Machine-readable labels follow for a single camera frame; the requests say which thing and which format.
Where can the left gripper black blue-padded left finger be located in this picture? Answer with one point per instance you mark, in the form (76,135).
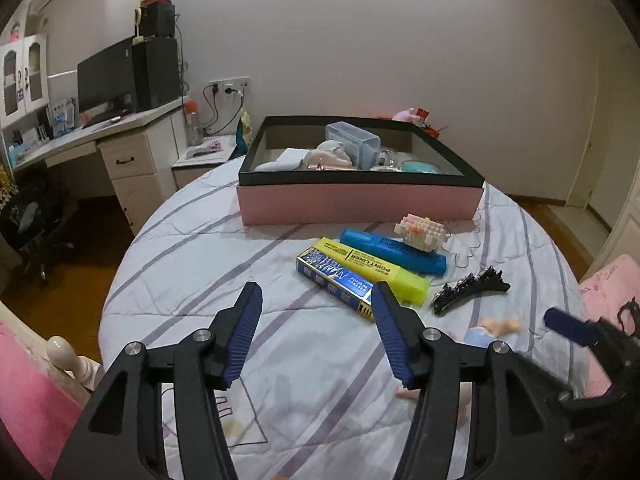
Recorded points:
(119,434)

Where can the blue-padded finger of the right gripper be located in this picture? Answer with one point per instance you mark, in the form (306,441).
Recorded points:
(583,333)

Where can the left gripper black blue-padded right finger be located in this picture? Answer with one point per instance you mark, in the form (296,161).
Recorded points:
(517,429)

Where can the pink white block owl figure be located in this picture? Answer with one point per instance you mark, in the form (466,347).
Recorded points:
(421,233)

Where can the teal round case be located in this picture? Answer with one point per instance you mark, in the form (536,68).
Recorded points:
(419,167)

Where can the clear plastic lidded box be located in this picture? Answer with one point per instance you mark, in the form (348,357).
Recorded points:
(360,145)

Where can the white plush bunny toy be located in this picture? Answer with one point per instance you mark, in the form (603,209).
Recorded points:
(330,154)

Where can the white rounded plastic device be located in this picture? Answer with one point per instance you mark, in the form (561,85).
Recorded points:
(291,159)

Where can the pink pillow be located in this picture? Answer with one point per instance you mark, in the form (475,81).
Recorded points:
(607,291)

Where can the pink blanket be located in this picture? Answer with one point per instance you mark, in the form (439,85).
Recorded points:
(38,415)

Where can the baby doll blue dress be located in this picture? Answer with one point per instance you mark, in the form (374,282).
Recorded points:
(482,335)

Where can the black hair clip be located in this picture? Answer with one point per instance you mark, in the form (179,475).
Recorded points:
(450,296)

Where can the blue highlighter marker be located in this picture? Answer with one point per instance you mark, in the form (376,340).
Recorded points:
(396,252)

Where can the yellow highlighter marker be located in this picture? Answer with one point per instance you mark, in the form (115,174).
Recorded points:
(405,285)

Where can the white striped bed sheet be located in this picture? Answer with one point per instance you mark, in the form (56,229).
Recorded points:
(316,398)

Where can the black desk chair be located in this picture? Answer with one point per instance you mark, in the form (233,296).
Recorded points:
(34,220)

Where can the blue gold small carton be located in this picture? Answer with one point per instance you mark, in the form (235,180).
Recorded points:
(343,284)

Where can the pink plush toy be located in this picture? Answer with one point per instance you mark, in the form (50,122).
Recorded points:
(408,115)

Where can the white computer desk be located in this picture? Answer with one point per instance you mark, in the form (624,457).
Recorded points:
(138,152)

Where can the white low side cabinet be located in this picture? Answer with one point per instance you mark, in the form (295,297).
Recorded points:
(199,160)

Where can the clear bottle orange cap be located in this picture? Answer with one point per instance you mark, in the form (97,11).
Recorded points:
(194,135)

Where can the pink black storage box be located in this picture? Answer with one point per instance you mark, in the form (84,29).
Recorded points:
(452,191)

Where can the snack bag blue yellow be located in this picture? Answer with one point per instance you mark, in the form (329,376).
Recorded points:
(244,133)

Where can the black computer monitor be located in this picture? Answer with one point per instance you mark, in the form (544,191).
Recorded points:
(105,83)

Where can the black computer tower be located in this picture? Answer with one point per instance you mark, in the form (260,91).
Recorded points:
(156,72)

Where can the white glass-door hutch cabinet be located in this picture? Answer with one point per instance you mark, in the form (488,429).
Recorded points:
(24,78)

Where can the black upper speaker box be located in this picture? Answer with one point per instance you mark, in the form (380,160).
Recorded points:
(156,19)

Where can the white bed post knob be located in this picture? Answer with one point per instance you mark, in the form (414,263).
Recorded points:
(63,356)

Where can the white wall power strip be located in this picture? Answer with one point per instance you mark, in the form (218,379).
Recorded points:
(234,83)

